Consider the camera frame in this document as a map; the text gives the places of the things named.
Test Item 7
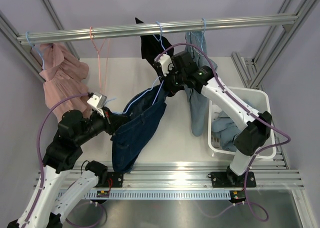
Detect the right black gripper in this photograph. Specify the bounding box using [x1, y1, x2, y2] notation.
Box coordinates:
[159, 65, 187, 95]

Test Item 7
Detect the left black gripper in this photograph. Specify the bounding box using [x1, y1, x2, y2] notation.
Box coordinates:
[75, 105, 128, 146]

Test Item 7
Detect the light blue wire hanger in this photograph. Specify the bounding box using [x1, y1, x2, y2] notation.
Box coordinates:
[103, 76, 164, 115]

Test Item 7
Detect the dark blue denim skirt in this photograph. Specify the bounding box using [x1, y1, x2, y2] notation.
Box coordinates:
[111, 85, 167, 173]

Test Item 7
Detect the light blue denim skirt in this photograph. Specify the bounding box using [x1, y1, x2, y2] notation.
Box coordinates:
[211, 112, 241, 152]

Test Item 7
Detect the pink wire hanger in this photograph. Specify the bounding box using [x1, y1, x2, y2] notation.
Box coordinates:
[89, 26, 110, 93]

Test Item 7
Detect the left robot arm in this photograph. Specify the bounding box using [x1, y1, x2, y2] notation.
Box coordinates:
[8, 107, 129, 228]

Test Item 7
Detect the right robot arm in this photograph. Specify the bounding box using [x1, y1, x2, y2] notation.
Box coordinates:
[155, 51, 272, 188]

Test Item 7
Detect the blue hanger of pale denim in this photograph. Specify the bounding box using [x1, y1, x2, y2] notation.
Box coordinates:
[189, 18, 207, 52]

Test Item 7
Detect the blue hanger of pink dress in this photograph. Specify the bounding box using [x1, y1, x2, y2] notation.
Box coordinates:
[25, 31, 51, 70]

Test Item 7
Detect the pale blue denim garment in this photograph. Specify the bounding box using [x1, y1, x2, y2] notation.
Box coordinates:
[184, 32, 210, 137]

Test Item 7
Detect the black garment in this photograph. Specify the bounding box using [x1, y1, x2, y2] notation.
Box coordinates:
[134, 17, 176, 98]

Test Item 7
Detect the pink ruffled dress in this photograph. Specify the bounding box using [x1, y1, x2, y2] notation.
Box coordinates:
[40, 43, 89, 109]

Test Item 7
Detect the white plastic basket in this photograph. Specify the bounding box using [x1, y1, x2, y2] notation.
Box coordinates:
[207, 87, 277, 160]

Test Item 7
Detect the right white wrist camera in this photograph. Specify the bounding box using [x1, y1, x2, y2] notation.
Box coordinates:
[153, 54, 173, 77]

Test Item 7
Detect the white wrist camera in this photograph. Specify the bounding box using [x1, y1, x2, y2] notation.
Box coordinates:
[87, 92, 107, 118]
[153, 54, 173, 77]

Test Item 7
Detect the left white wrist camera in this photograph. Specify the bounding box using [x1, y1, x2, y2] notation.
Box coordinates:
[87, 92, 107, 118]

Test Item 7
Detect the aluminium frame right post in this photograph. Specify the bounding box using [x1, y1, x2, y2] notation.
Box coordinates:
[231, 0, 320, 90]

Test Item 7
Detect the aluminium frame post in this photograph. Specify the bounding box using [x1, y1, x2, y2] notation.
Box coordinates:
[0, 0, 80, 83]
[231, 0, 320, 90]

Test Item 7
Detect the white slotted cable duct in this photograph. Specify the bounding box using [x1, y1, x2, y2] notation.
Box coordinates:
[54, 190, 232, 200]

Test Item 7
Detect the aluminium frame left post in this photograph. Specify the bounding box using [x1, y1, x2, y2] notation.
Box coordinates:
[0, 0, 80, 83]

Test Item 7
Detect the aluminium hanging rail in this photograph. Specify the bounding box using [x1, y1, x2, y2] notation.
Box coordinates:
[17, 13, 297, 46]

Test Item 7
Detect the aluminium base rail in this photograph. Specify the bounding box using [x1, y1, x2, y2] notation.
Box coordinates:
[122, 160, 304, 190]

